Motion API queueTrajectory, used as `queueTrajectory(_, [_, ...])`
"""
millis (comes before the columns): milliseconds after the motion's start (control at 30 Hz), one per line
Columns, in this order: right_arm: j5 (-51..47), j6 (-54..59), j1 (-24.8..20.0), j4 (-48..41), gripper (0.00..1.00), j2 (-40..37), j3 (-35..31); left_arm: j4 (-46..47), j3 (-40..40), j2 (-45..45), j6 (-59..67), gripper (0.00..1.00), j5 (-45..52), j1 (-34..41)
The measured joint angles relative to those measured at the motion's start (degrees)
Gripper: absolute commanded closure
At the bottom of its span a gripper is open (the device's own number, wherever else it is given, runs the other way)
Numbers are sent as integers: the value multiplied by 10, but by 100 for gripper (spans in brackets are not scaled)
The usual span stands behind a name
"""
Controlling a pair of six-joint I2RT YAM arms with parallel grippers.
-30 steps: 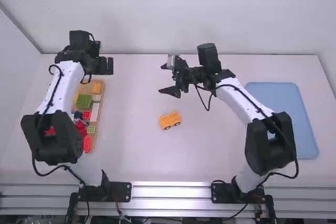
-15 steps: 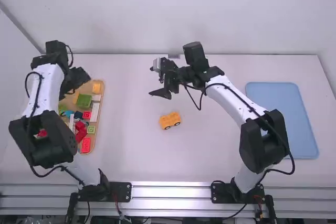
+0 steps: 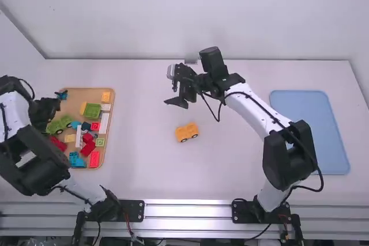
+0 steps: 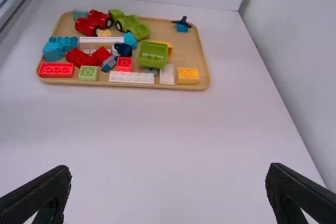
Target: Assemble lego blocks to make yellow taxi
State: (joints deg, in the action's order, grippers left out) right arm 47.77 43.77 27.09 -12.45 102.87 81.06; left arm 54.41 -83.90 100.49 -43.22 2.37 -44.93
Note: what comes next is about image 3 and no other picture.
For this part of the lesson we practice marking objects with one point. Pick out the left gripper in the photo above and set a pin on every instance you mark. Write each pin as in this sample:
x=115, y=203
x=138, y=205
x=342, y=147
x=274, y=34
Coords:
x=44, y=110

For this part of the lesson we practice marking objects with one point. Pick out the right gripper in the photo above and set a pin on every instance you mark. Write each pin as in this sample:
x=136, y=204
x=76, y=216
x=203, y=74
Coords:
x=186, y=74

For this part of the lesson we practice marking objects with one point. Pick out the yellow toy brick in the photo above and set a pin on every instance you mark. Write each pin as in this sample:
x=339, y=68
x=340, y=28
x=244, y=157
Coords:
x=83, y=107
x=106, y=97
x=70, y=138

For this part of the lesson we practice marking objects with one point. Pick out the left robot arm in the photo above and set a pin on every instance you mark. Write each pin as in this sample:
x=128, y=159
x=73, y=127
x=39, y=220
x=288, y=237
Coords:
x=17, y=119

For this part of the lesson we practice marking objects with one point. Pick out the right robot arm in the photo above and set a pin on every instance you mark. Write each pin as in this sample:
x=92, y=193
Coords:
x=253, y=110

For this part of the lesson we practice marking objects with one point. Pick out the green toy car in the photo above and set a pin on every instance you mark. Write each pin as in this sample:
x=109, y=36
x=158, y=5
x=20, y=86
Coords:
x=59, y=125

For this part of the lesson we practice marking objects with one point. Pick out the blue toy brick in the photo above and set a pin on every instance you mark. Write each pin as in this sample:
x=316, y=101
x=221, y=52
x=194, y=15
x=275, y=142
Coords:
x=77, y=160
x=63, y=95

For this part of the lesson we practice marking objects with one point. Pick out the yellow toy car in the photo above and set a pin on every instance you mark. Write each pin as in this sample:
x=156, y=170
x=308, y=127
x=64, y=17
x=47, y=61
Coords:
x=186, y=132

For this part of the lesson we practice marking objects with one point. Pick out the red toy brick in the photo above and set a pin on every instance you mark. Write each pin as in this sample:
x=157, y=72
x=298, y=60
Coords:
x=95, y=159
x=59, y=143

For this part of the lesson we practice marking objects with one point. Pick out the tan tray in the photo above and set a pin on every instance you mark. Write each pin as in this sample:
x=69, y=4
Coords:
x=78, y=94

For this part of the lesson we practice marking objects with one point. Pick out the large green toy brick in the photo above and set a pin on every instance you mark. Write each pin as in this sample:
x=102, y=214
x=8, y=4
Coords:
x=92, y=111

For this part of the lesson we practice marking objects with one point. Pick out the pile of toy bricks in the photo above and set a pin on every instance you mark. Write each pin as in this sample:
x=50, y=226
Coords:
x=88, y=143

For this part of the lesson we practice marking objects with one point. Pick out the long white toy brick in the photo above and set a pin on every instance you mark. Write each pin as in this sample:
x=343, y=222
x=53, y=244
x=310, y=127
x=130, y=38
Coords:
x=104, y=123

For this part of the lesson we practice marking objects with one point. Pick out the short white toy brick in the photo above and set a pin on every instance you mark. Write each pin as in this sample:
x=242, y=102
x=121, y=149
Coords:
x=106, y=107

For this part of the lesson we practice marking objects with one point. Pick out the small green toy brick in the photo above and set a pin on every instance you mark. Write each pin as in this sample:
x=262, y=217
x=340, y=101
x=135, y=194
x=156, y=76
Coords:
x=100, y=142

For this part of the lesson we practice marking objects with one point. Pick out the silver rails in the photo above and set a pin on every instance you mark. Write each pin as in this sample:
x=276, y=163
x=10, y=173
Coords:
x=187, y=214

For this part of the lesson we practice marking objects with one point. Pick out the blue mat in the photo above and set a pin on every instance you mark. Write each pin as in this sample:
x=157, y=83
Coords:
x=311, y=130

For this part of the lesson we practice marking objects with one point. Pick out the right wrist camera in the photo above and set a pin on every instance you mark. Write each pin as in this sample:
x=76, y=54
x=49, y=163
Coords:
x=170, y=72

